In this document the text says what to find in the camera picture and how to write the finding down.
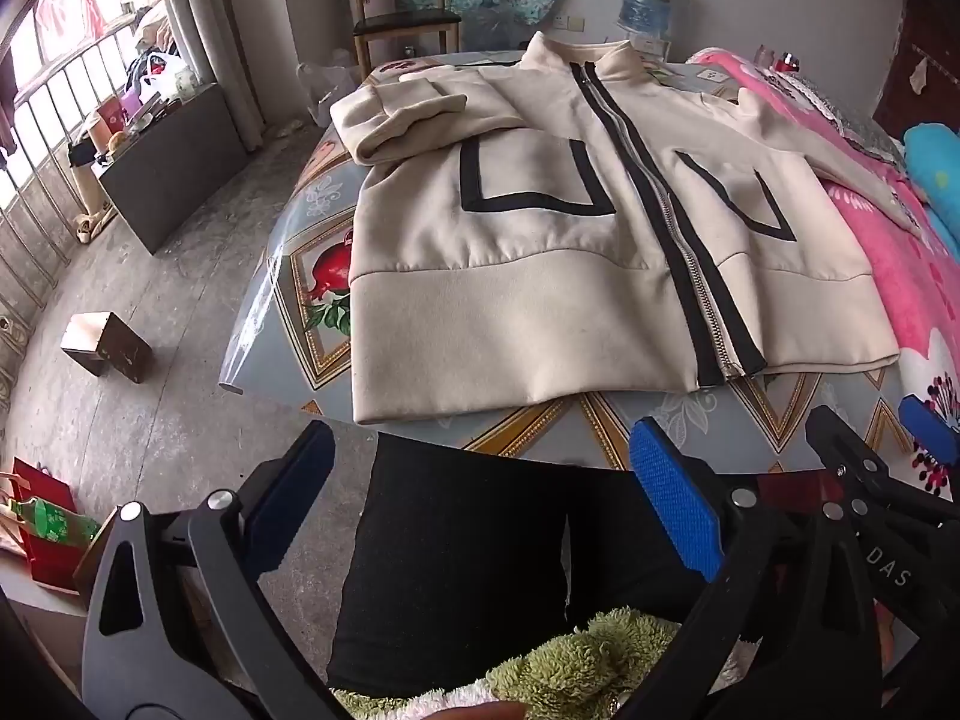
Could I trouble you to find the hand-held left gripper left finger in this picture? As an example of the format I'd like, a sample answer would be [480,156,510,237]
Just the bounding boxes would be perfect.
[81,420,338,720]

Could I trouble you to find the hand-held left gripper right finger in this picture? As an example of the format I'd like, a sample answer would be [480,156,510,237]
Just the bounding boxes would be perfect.
[622,414,886,720]

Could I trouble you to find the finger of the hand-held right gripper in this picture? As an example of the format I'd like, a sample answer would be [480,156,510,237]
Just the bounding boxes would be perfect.
[898,394,960,500]
[806,405,923,518]

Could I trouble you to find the beige zip jacket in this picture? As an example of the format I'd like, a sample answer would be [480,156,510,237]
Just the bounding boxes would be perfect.
[330,31,927,425]

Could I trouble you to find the hanging dark clothes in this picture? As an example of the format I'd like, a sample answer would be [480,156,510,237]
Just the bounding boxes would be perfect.
[0,52,20,158]

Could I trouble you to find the patterned blue tablecloth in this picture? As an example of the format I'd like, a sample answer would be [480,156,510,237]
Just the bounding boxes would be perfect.
[220,52,912,481]

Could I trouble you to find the pink flowered blanket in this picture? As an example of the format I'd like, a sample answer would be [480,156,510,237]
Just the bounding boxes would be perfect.
[686,47,960,503]

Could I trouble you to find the green fuzzy coat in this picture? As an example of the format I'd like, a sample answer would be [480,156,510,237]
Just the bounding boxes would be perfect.
[330,607,683,720]

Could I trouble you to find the green packet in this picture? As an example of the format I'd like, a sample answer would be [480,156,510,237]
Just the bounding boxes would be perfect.
[9,499,102,545]

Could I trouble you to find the blue pillow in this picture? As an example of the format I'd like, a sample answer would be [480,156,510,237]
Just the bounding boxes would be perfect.
[904,124,960,241]

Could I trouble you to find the red paper bag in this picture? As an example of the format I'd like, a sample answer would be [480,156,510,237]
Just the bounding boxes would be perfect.
[0,457,80,593]

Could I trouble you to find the grey lace cloth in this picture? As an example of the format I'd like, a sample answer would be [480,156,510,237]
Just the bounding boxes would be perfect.
[795,71,905,162]

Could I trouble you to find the beige shoe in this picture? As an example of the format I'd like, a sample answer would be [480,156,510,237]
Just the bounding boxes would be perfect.
[75,211,119,243]

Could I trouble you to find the dark grey cabinet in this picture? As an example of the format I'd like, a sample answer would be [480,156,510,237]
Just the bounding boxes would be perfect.
[100,82,252,256]

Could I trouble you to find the clear plastic bag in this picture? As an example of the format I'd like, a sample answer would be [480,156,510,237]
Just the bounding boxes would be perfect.
[296,60,361,125]

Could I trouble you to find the dark wooden headboard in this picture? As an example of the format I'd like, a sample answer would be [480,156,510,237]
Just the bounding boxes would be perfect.
[874,0,960,166]

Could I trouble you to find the white plastic bag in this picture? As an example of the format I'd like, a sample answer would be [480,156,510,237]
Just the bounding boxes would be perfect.
[139,52,197,102]

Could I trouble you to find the grey curtain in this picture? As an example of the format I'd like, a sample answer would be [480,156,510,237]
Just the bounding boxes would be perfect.
[154,0,267,155]

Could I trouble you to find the metal window railing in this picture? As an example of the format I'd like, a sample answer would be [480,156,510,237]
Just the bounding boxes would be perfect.
[0,11,177,391]

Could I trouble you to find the wooden chair with black seat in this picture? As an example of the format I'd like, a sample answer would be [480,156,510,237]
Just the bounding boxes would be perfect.
[343,0,462,80]

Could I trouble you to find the blue water jug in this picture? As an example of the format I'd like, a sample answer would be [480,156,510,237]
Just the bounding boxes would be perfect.
[617,0,678,42]

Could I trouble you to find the clear empty water jug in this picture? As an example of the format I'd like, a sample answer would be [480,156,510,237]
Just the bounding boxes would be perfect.
[463,0,527,53]

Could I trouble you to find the hanging red cloth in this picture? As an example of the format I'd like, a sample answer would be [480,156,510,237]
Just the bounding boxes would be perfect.
[41,0,106,38]

